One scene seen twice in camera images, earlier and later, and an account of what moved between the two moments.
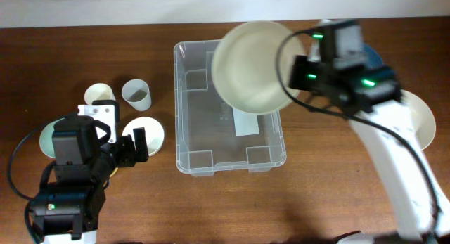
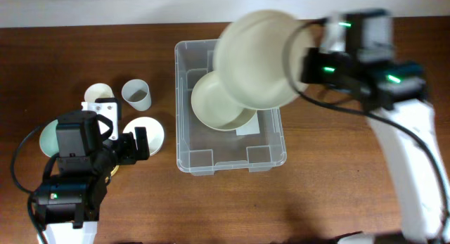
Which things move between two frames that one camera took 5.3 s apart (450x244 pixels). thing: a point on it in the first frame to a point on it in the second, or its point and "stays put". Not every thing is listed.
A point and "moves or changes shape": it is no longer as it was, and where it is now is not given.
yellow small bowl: x=114 y=172 stays put
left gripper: x=128 y=156 stays put
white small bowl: x=155 y=134 stays put
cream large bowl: x=245 y=67 to x=214 y=109
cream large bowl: x=426 y=122 moves or changes shape
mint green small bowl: x=46 y=139 stays put
